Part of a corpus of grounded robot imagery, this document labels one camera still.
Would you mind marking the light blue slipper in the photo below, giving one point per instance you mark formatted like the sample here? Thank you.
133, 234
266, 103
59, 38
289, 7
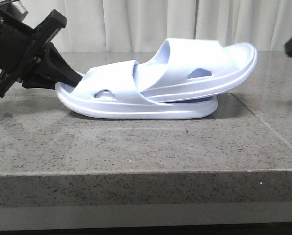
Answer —
185, 69
109, 92

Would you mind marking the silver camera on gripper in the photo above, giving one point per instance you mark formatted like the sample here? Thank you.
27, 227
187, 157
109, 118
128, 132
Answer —
17, 10

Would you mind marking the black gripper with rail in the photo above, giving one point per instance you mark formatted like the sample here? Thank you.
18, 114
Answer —
28, 56

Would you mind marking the beige pleated curtain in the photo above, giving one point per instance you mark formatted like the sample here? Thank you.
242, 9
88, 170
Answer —
142, 25

